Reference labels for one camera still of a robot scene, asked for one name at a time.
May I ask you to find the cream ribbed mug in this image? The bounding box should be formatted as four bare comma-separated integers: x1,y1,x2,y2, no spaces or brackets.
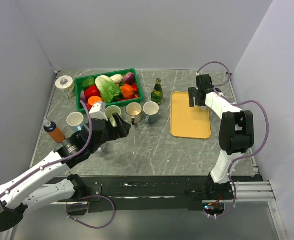
125,102,142,126

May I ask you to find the green mug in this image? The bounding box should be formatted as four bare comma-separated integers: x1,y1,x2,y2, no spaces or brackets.
105,105,121,120

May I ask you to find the dark grey blue mug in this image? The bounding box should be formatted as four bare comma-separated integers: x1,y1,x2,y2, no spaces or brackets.
142,101,159,124

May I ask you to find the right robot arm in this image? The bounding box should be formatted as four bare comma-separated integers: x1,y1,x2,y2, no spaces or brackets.
188,74,254,200

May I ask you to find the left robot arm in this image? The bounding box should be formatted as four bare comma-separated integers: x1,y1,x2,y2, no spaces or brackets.
0,113,131,232

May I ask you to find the yellow tray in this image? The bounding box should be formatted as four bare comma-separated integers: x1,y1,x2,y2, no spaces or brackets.
170,91,211,140

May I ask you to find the red chili toy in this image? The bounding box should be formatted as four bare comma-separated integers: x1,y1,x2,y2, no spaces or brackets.
131,83,139,98

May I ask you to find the orange pumpkin toy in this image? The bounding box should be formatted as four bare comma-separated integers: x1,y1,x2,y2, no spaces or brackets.
120,83,134,99

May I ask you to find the green glass bottle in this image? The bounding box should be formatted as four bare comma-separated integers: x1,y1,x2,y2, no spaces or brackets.
151,78,163,105

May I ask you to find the purple eggplant toy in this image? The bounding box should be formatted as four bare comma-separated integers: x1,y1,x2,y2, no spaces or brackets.
79,91,87,104

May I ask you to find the green plastic crate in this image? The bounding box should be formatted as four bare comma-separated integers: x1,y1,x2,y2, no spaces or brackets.
74,68,143,114

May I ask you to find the green napa cabbage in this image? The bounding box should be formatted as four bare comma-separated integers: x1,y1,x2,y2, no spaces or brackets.
95,75,121,104

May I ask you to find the red bell pepper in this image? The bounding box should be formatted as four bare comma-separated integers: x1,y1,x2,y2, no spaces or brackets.
84,85,100,100

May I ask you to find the purple onion toy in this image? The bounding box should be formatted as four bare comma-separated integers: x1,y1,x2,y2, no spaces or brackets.
123,72,135,85

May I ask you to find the orange spray bottle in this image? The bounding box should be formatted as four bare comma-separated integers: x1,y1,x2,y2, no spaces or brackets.
43,117,65,144

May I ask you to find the green bell pepper toy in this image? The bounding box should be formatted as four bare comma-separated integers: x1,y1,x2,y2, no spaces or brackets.
81,77,95,90

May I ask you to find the white green paper cup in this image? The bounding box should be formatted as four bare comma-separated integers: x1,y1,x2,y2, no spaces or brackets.
55,75,75,99

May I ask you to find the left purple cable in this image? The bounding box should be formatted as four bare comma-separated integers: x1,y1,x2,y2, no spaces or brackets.
0,100,93,230

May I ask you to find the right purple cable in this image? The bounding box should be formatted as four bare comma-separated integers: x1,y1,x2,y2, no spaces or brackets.
196,60,270,181

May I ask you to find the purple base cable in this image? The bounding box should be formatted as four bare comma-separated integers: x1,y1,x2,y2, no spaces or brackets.
65,193,116,229

